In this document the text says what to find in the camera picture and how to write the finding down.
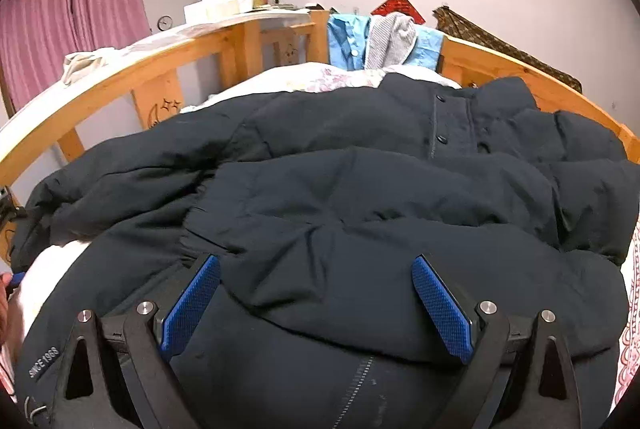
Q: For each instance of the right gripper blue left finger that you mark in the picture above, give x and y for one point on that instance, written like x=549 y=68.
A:
x=115 y=370

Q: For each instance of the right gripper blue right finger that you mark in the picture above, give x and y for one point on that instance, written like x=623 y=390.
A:
x=518 y=371

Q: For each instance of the black puffer jacket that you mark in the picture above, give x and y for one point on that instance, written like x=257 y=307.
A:
x=320 y=233

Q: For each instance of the person left hand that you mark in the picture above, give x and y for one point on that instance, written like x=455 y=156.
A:
x=11 y=322

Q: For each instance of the pink floral quilt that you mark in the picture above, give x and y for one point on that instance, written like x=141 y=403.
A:
x=320 y=76

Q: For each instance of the white desk top cover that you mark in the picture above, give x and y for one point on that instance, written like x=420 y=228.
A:
x=60 y=108

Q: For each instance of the crumpled white cloth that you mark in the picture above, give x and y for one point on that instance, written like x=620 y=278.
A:
x=79 y=64

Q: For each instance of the pink curtain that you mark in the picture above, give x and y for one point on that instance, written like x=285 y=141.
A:
x=36 y=35

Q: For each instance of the grey striped garment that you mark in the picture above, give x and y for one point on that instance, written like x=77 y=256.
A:
x=391 y=40

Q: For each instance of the white box on desk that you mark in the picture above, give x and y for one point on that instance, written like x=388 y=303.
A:
x=209 y=11

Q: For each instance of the brown patterned cloth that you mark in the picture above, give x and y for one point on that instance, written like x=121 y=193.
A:
x=456 y=25

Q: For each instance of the wooden bed frame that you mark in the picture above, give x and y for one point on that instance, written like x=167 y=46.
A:
x=519 y=168

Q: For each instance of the round wall clock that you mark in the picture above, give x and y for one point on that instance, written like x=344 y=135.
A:
x=165 y=22

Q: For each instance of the blue shirt on rail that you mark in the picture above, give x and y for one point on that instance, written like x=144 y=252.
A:
x=347 y=43

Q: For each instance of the red diamond wall decoration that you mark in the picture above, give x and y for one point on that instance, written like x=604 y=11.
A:
x=402 y=6

